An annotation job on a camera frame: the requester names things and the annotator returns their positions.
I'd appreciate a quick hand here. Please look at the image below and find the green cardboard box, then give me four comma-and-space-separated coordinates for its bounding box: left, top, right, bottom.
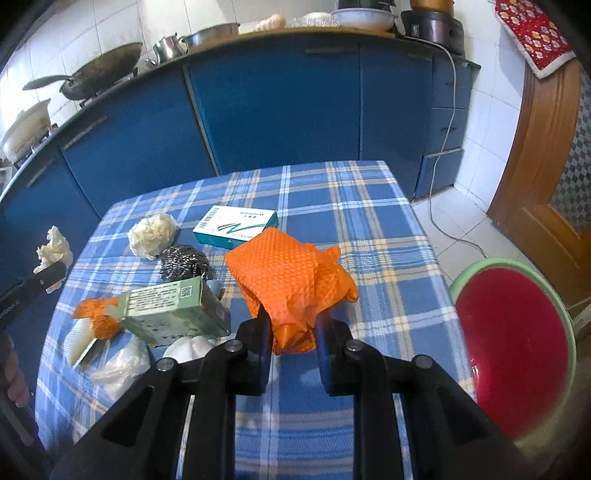
105, 277, 230, 347

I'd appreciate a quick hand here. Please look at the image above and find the orange textured cloth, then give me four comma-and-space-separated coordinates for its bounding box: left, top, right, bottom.
224, 228, 359, 355

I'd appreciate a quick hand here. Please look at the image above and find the red patterned cloth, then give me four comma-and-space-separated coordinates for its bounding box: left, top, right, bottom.
494, 0, 576, 80

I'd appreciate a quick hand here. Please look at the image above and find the steel wool scrubber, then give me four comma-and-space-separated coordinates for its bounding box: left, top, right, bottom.
160, 244, 214, 282

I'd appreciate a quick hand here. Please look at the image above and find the person's left hand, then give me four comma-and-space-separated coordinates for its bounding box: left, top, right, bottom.
1, 334, 30, 408

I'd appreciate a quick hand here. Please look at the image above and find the dark rice cooker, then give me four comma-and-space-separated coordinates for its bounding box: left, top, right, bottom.
401, 9, 465, 56

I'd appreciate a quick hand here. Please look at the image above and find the yellow sponge piece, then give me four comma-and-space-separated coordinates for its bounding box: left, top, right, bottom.
63, 318, 97, 368

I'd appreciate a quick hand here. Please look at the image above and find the wooden door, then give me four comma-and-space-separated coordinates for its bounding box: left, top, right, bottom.
487, 60, 590, 306

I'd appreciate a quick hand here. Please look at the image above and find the black air fryer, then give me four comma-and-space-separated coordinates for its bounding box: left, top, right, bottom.
337, 0, 396, 11

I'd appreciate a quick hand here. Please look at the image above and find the steel bowl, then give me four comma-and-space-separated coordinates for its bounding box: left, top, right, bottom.
179, 22, 240, 48

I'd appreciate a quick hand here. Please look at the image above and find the white power cable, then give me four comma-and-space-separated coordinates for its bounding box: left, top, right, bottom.
406, 37, 489, 259

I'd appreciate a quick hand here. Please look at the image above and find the red basin with green rim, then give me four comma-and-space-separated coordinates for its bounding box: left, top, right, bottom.
449, 257, 576, 451

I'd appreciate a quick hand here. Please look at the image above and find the white pot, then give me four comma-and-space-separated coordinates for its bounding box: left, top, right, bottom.
1, 99, 51, 163

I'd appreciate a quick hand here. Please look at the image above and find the cream tissue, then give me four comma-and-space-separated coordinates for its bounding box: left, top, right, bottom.
127, 213, 178, 260

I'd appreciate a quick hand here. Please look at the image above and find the white ceramic bowl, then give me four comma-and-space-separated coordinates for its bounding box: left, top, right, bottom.
331, 8, 397, 32

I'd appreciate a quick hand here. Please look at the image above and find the white teal cardboard box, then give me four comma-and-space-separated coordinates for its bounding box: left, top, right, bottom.
192, 205, 279, 250

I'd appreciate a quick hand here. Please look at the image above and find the black wok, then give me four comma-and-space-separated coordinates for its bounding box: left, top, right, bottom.
22, 42, 142, 101

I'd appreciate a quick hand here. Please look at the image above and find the white crumpled paper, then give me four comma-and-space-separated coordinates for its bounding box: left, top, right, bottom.
162, 336, 213, 364

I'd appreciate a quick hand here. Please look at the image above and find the white plastic bag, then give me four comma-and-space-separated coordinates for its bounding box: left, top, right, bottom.
90, 336, 150, 401

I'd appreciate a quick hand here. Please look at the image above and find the steel kettle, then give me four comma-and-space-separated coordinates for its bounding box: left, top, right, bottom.
145, 34, 188, 68

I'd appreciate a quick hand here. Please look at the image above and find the blue kitchen cabinet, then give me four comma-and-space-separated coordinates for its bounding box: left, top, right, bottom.
1, 31, 478, 287

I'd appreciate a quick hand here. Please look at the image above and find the white tissue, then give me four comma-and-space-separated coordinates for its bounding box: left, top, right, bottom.
33, 226, 73, 294

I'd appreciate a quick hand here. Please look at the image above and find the blue plaid tablecloth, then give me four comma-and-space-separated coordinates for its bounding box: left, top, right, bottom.
35, 161, 474, 479

